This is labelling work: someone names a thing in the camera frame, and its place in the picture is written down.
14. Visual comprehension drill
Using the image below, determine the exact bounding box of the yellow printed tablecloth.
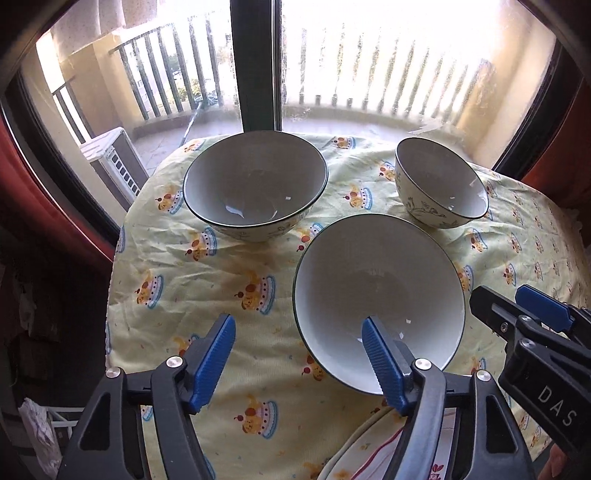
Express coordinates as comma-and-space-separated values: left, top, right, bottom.
105, 134, 591, 480

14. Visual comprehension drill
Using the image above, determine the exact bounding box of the white hanging cloth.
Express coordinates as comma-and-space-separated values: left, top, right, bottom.
48, 0, 158, 54

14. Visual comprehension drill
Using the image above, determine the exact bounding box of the crumpled white bag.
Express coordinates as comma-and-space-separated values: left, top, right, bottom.
18, 397, 63, 467

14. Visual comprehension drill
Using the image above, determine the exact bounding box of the person's right hand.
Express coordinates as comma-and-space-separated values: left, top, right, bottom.
546, 449, 576, 480

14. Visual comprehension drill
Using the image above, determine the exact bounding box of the thin pole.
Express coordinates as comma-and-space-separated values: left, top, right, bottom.
177, 99, 206, 146

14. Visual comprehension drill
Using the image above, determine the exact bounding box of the balcony railing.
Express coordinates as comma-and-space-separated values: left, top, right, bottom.
52, 9, 555, 144

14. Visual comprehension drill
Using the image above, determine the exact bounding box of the dark window frame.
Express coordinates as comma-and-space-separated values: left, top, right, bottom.
0, 0, 591, 241

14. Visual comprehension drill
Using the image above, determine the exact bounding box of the white dark-rimmed bowl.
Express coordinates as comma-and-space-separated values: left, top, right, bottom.
293, 213, 467, 397
183, 131, 329, 242

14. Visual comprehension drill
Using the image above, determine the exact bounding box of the ribbed grey floral plate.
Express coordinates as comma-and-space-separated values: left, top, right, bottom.
353, 422, 444, 480

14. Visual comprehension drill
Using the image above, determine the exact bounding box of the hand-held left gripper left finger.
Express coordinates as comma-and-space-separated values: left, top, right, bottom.
55, 314, 237, 480

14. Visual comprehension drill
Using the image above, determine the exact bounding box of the red curtain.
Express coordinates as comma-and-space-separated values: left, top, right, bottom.
0, 115, 116, 273
522, 134, 591, 217

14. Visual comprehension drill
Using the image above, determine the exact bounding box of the floral ceramic bowl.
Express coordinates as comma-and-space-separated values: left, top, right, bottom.
394, 137, 490, 230

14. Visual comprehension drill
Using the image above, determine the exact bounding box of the large scalloped floral plate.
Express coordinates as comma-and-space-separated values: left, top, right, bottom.
318, 406, 462, 480

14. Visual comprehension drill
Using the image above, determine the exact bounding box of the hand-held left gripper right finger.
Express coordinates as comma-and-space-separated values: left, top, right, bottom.
361, 316, 536, 480

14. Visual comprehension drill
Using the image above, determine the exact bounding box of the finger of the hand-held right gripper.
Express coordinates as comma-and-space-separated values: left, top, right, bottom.
515, 284, 591, 334
469, 285, 525, 346

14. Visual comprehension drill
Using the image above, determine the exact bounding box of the white air conditioner unit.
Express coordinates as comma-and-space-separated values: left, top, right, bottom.
79, 127, 151, 213

